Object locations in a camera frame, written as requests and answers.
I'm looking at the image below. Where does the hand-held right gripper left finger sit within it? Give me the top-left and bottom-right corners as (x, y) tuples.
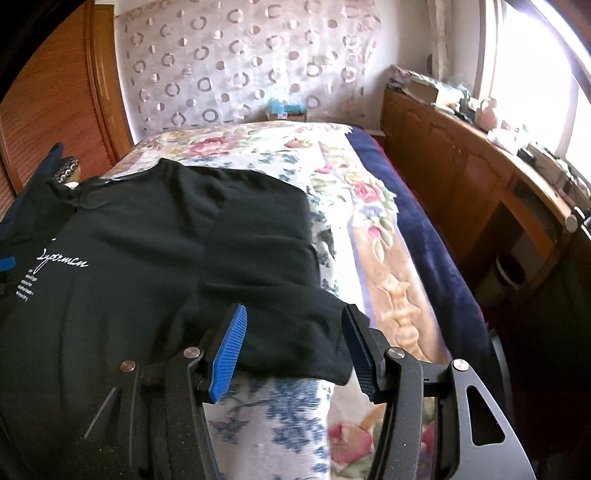
(83, 303), (247, 480)

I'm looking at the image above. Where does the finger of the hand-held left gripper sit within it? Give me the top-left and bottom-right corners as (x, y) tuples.
(0, 257), (18, 298)

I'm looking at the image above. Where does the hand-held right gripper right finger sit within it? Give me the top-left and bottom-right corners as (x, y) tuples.
(341, 305), (537, 480)

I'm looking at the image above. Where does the black printed t-shirt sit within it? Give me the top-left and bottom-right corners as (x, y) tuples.
(0, 157), (358, 462)

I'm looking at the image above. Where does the dark blue pillow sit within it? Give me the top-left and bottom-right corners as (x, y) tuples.
(0, 142), (65, 243)

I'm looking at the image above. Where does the navy blue blanket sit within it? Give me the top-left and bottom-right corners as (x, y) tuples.
(344, 124), (513, 416)

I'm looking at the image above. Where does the round waste bin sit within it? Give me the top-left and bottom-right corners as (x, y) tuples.
(478, 254), (528, 306)

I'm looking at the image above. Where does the floral bed blanket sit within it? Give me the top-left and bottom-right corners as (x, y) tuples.
(99, 121), (458, 480)

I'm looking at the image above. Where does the wooden headboard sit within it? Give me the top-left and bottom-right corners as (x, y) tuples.
(0, 0), (134, 204)

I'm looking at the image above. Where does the wooden cabinet desk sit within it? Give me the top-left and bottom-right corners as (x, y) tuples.
(381, 88), (585, 301)

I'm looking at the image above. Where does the blue tissue box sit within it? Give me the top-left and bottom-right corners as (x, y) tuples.
(265, 98), (308, 121)

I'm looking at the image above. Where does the pile of small desk items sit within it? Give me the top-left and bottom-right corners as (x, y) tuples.
(488, 121), (591, 201)

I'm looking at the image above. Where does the pink bottle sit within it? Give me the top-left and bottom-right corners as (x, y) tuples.
(477, 98), (500, 131)

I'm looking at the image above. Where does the circle patterned curtain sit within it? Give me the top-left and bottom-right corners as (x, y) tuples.
(113, 0), (384, 146)

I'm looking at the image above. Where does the white lace curtain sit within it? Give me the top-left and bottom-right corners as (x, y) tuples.
(424, 0), (452, 80)

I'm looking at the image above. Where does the ring patterned pillow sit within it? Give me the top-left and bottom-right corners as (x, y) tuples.
(53, 157), (84, 185)

